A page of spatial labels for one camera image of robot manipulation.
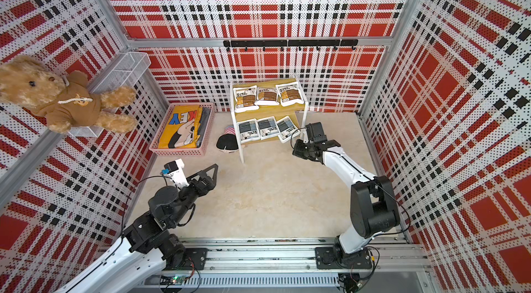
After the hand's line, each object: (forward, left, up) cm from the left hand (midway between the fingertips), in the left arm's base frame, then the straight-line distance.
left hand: (215, 168), depth 72 cm
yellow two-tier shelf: (+22, -31, +7) cm, 39 cm away
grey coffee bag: (+22, -9, -6) cm, 25 cm away
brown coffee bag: (+24, -10, +12) cm, 29 cm away
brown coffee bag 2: (+25, -18, +12) cm, 33 cm away
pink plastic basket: (+28, +15, -15) cm, 35 cm away
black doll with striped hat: (+25, +3, -17) cm, 30 cm away
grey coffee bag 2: (+23, -18, -5) cm, 30 cm away
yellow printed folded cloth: (+32, +27, -15) cm, 45 cm away
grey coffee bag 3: (+23, -26, -6) cm, 35 cm away
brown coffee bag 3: (+25, -27, +12) cm, 39 cm away
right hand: (+15, -30, -10) cm, 35 cm away
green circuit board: (-31, +14, -21) cm, 40 cm away
